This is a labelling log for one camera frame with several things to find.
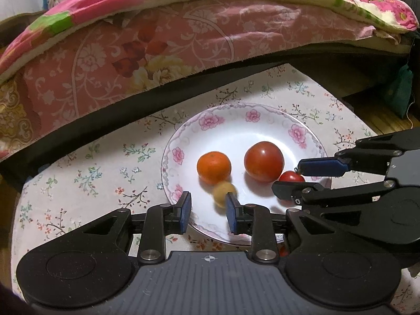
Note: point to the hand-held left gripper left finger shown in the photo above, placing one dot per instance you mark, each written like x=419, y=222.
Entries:
x=185, y=211

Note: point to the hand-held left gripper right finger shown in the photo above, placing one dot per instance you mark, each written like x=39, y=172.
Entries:
x=231, y=216

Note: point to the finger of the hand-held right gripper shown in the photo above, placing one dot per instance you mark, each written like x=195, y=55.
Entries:
x=344, y=193
x=323, y=166

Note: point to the tan longan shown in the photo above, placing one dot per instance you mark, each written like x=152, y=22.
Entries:
x=221, y=192

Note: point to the small red tomato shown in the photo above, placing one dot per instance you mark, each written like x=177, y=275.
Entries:
x=291, y=177

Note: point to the white floral plate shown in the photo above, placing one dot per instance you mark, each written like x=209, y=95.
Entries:
x=229, y=131

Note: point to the orange tangerine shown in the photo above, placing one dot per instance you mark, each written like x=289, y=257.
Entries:
x=213, y=167

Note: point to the large red tomato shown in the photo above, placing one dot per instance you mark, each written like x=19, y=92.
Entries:
x=262, y=160

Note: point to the floral tablecloth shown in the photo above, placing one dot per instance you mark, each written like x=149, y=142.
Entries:
x=98, y=177

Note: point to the green bag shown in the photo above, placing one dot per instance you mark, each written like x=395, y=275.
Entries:
x=400, y=88

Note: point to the pink floral bedsheet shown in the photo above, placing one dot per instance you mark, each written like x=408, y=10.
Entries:
x=197, y=39

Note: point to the pink green floral quilt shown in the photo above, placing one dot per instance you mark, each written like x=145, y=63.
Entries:
x=98, y=3

